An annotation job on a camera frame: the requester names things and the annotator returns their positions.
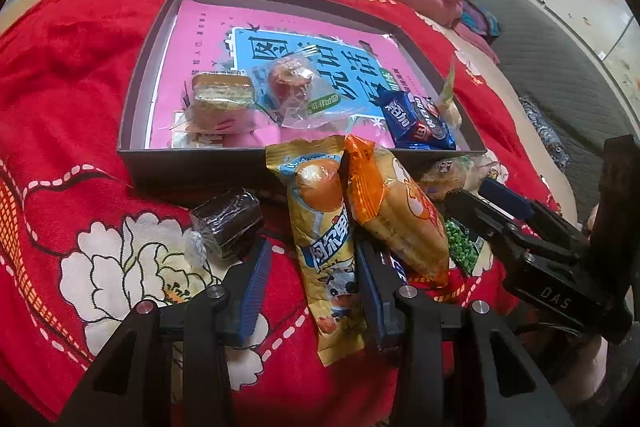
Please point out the layered sandwich cake pack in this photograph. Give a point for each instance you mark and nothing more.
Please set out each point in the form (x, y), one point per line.
(217, 104)

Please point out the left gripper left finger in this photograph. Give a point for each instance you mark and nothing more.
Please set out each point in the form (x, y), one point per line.
(245, 287)

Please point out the orange bread snack pack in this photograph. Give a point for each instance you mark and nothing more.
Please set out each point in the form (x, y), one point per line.
(390, 205)

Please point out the snickers bar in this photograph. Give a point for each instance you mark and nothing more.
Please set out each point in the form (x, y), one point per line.
(390, 261)

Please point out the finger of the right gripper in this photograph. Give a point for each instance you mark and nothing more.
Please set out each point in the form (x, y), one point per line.
(486, 220)
(508, 201)

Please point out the colourful folded cloth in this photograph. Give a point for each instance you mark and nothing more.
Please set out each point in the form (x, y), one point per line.
(480, 20)

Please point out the blue oreo pack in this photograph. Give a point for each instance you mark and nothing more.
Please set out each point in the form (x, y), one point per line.
(414, 121)

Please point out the clear wrapped red pastry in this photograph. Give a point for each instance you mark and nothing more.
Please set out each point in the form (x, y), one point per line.
(294, 94)

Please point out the green pea snack pack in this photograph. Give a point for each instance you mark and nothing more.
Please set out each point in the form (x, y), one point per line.
(470, 252)

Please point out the light green snack pack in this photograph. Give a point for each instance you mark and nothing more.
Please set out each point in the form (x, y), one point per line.
(445, 103)

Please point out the dark shallow cardboard tray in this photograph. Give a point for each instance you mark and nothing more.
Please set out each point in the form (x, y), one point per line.
(203, 163)

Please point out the dark chocolate cake pack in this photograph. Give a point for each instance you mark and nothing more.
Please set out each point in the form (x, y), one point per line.
(223, 227)

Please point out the patterned grey cloth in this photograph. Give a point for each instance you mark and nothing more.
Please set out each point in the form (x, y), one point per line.
(546, 133)

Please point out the meat floss cake pack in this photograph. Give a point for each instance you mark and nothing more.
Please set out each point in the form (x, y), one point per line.
(465, 172)

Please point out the yellow cartoon snack pack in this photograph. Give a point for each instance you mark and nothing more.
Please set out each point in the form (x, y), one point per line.
(322, 233)

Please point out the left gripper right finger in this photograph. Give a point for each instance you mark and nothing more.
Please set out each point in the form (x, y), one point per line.
(377, 286)

